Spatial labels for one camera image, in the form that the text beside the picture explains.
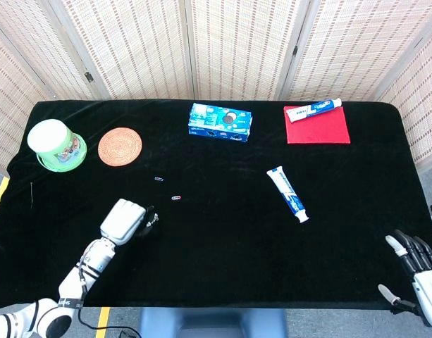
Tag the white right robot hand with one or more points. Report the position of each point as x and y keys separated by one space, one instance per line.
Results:
x=428 y=285

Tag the metal screen hinge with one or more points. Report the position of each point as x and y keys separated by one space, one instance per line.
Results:
x=295 y=50
x=89 y=77

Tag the red square cloth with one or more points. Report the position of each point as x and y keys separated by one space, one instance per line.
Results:
x=321 y=130

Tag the green tub with white lid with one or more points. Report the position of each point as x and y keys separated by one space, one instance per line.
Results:
x=55 y=144

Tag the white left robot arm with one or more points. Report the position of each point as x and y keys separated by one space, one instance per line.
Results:
x=85 y=267

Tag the blue cookie box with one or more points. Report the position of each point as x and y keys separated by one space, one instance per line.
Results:
x=219 y=123

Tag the black velvet tablecloth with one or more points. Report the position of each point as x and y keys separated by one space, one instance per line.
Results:
x=229 y=253

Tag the woven folding screen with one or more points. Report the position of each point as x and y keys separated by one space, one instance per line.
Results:
x=237 y=45

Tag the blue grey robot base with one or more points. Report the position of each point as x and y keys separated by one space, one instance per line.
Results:
x=212 y=324

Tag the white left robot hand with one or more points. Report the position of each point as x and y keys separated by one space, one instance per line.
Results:
x=122 y=220

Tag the blue white toothpaste tube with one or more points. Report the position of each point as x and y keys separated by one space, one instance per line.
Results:
x=288 y=193
x=312 y=110

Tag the round woven coaster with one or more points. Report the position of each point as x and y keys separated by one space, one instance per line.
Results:
x=120 y=146

